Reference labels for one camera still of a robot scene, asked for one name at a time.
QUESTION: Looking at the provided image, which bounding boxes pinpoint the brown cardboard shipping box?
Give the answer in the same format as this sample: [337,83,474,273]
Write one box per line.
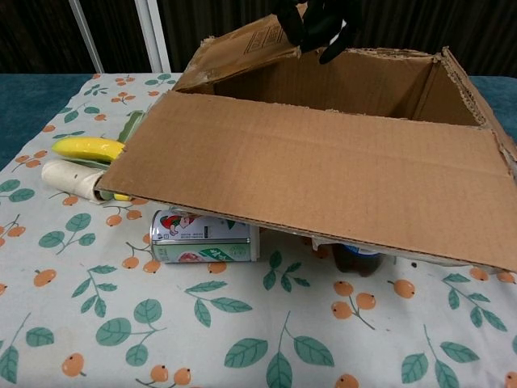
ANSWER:
[96,11,517,272]

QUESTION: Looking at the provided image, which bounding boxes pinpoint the thin white frame post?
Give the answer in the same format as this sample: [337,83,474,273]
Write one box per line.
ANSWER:
[67,0,104,74]

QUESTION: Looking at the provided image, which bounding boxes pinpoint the pale green leaf-shaped toy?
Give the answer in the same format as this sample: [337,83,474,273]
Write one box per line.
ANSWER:
[68,109,147,201]

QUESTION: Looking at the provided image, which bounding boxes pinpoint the yellow toy banana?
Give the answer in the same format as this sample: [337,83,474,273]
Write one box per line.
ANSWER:
[51,136,131,202]

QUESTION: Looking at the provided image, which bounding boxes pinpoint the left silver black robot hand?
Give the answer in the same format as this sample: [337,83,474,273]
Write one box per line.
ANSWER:
[273,0,357,65]

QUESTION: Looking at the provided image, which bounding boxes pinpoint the thick white frame post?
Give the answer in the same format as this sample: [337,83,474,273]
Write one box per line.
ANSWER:
[134,0,173,74]

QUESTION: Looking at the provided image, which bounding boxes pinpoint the cola bottle blue cap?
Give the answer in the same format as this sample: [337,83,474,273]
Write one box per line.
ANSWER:
[331,241,385,278]

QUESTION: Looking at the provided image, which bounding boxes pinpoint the cartoon print drink can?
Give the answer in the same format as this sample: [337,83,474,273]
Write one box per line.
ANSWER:
[149,209,260,264]

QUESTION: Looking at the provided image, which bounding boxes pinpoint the fruit and leaf print tablecloth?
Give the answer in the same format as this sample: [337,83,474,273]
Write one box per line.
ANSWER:
[0,72,517,388]

